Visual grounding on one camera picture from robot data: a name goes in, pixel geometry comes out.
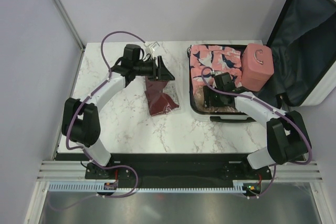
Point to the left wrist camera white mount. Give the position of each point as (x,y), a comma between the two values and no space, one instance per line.
(151,47)

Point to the left aluminium frame post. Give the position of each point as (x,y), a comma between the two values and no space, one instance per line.
(69,24)

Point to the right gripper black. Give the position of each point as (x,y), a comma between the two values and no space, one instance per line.
(209,92)

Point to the pink navy floral garment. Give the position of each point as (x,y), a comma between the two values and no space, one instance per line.
(220,58)

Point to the light blue cable duct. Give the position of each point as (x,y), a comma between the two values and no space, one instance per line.
(106,187)

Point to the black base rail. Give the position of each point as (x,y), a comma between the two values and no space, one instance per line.
(180,170)

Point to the white suitcase with dark lining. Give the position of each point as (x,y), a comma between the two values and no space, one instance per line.
(303,49)

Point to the maroon garment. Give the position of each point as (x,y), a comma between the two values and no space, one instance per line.
(159,102)

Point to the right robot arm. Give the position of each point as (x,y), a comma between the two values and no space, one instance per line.
(287,138)

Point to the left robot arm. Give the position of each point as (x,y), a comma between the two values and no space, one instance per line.
(81,123)

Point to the pink cosmetic case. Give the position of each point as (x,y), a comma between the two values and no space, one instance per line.
(257,66)

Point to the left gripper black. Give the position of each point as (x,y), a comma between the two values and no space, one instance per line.
(160,73)

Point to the beige bra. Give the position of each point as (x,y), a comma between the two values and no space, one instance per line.
(199,103)

